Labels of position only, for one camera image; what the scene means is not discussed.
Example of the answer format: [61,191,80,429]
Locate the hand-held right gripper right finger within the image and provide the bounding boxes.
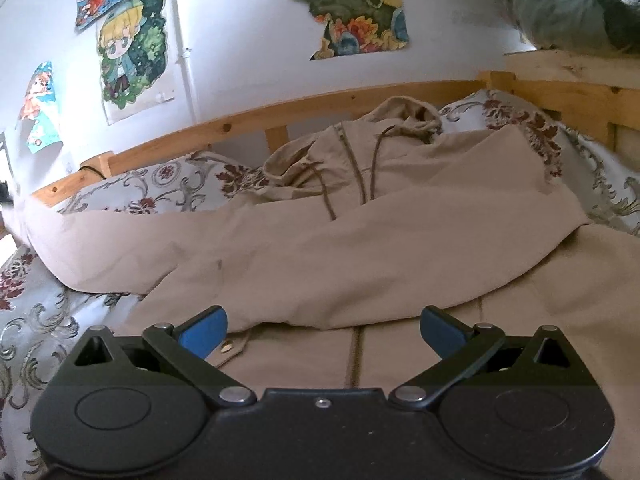
[389,305,583,408]

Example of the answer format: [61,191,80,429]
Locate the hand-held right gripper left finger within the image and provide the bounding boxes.
[66,305,258,408]

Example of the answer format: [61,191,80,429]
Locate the beige hooded jacket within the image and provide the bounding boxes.
[10,95,640,393]

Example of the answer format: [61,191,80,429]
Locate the clear plastic bag of clothes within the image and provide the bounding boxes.
[455,0,640,53]

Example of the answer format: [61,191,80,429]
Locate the floral patterned bedsheet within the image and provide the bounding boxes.
[0,87,640,480]

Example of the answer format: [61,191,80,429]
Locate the black cord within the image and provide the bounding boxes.
[79,159,112,179]

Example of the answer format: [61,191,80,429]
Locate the small torn cartoon wall poster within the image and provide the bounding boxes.
[19,61,63,154]

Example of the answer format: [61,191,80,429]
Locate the wooden bed frame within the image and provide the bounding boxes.
[30,50,640,211]

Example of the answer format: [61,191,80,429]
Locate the white wall conduit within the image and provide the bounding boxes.
[172,0,197,123]

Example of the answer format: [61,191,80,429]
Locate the blond cartoon figure wall poster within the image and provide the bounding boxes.
[96,0,177,127]

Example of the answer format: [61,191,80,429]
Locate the landscape wall poster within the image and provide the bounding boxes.
[281,0,412,62]

